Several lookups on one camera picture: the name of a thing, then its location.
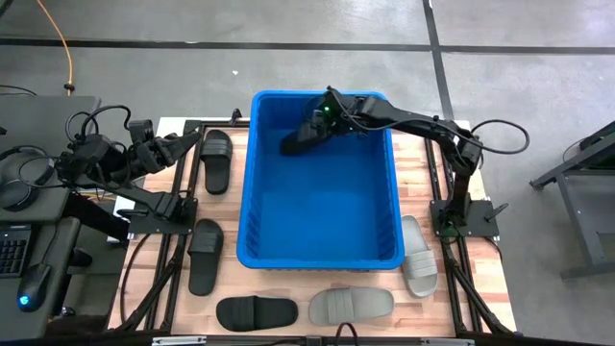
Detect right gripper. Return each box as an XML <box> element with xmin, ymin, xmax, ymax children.
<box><xmin>296</xmin><ymin>93</ymin><xmax>361</xmax><ymax>148</ymax></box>

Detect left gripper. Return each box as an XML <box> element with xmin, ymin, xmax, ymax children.
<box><xmin>133</xmin><ymin>131</ymin><xmax>203</xmax><ymax>175</ymax></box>

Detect grey slide sandal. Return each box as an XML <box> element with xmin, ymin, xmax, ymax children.
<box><xmin>307</xmin><ymin>286</ymin><xmax>396</xmax><ymax>327</ymax></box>
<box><xmin>400</xmin><ymin>214</ymin><xmax>439</xmax><ymax>299</ymax></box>

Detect blue plastic bin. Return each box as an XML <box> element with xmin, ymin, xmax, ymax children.
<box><xmin>235</xmin><ymin>89</ymin><xmax>406</xmax><ymax>271</ymax></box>

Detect grey desk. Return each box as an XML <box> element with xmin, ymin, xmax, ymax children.
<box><xmin>0</xmin><ymin>94</ymin><xmax>103</xmax><ymax>343</ymax></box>

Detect black headphones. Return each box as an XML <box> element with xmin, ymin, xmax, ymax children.
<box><xmin>0</xmin><ymin>144</ymin><xmax>57</xmax><ymax>213</ymax></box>

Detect black keyboard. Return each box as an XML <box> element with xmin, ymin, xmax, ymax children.
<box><xmin>0</xmin><ymin>225</ymin><xmax>33</xmax><ymax>280</ymax></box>

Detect black computer mouse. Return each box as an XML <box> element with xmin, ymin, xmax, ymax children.
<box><xmin>16</xmin><ymin>262</ymin><xmax>52</xmax><ymax>313</ymax></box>

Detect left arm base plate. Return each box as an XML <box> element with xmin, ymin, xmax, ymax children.
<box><xmin>127</xmin><ymin>197</ymin><xmax>199</xmax><ymax>236</ymax></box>

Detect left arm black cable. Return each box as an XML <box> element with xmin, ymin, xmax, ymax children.
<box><xmin>64</xmin><ymin>104</ymin><xmax>134</xmax><ymax>143</ymax></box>

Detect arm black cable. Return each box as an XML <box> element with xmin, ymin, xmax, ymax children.
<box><xmin>64</xmin><ymin>104</ymin><xmax>134</xmax><ymax>143</ymax></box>
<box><xmin>469</xmin><ymin>118</ymin><xmax>531</xmax><ymax>157</ymax></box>

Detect black cable on table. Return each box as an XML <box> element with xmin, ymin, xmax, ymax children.
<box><xmin>118</xmin><ymin>232</ymin><xmax>151</xmax><ymax>324</ymax></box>

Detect orange-yellow cable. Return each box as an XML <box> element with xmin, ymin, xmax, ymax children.
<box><xmin>35</xmin><ymin>0</ymin><xmax>77</xmax><ymax>95</ymax></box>

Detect black cable on desk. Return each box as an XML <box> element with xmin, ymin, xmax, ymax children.
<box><xmin>0</xmin><ymin>84</ymin><xmax>38</xmax><ymax>97</ymax></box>

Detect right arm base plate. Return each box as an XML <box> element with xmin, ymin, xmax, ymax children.
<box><xmin>430</xmin><ymin>198</ymin><xmax>502</xmax><ymax>238</ymax></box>

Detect black camera cable loop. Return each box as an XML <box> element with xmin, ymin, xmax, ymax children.
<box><xmin>334</xmin><ymin>321</ymin><xmax>360</xmax><ymax>339</ymax></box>

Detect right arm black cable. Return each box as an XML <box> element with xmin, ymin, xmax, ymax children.
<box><xmin>469</xmin><ymin>118</ymin><xmax>531</xmax><ymax>157</ymax></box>

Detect black metal table frame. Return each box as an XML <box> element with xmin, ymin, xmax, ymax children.
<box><xmin>529</xmin><ymin>119</ymin><xmax>615</xmax><ymax>281</ymax></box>

